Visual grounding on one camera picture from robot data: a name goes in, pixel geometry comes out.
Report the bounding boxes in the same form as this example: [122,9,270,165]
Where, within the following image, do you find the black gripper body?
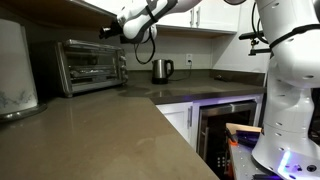
[99,21,123,39]

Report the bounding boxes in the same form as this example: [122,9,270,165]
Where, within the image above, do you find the oven glass door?
[55,39,128,97]

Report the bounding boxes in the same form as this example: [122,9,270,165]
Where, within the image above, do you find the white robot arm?
[252,0,320,180]

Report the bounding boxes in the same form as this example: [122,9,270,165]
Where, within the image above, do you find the metal robot base table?
[225,122,284,180]

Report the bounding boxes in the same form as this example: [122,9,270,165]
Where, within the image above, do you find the silver toaster oven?
[30,39,128,97]

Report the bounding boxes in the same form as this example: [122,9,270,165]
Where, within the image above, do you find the white lower cabinet door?
[157,102,193,144]

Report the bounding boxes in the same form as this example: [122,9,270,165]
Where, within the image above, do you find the stainless steel electric kettle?
[152,59,174,84]

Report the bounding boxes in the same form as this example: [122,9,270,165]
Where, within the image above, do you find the white upper cabinets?
[70,0,241,33]

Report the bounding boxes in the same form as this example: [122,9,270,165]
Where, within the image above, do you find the white paper towel roll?
[0,19,47,122]

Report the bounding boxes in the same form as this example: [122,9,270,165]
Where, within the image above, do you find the built-in beverage cooler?
[196,101,256,180]

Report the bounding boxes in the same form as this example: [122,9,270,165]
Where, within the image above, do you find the white wall outlet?
[186,54,193,66]

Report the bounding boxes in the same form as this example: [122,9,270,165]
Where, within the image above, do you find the black camera on stand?
[238,32,271,56]

